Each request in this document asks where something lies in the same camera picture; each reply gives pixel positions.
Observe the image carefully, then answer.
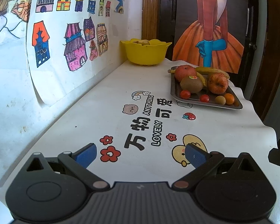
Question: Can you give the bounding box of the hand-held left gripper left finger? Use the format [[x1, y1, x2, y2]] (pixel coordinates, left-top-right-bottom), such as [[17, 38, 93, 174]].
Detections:
[[21, 143, 110, 192]]

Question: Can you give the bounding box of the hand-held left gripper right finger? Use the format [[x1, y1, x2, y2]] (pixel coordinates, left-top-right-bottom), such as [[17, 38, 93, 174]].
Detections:
[[172, 144, 262, 190]]

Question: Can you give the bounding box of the metal tray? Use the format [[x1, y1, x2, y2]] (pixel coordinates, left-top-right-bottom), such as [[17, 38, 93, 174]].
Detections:
[[170, 66, 243, 110]]

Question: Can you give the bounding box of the kiwi with round sticker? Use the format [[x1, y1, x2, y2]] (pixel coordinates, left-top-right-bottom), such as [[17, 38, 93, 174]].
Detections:
[[180, 75, 204, 94]]

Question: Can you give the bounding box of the streaked red yellow apple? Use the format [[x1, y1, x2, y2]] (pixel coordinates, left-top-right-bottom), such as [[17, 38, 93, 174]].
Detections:
[[208, 73, 228, 95]]

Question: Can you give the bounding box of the large yellow banana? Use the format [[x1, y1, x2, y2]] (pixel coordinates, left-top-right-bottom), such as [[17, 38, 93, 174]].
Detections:
[[167, 69, 208, 89]]

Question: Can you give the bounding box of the pink red apple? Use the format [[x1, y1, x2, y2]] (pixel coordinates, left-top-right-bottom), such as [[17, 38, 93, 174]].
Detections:
[[175, 65, 198, 83]]

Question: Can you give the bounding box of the small yellow banana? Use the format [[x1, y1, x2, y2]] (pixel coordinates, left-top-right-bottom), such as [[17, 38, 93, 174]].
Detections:
[[195, 67, 231, 79]]

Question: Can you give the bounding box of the house drawings poster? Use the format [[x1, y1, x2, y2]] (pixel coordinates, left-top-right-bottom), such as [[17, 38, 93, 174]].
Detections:
[[26, 0, 122, 108]]

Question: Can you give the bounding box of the yellow plastic bowl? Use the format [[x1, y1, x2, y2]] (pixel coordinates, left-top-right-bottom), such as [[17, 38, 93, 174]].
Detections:
[[120, 39, 172, 66]]

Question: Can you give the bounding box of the dancer painting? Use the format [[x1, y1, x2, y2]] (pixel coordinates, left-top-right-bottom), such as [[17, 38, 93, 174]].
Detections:
[[172, 0, 245, 73]]

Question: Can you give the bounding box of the orange marker drawing sheet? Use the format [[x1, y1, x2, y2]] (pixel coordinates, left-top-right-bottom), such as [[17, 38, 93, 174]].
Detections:
[[0, 0, 32, 49]]

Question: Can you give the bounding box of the wooden door frame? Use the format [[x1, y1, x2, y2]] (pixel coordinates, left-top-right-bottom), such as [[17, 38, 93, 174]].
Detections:
[[142, 0, 162, 61]]

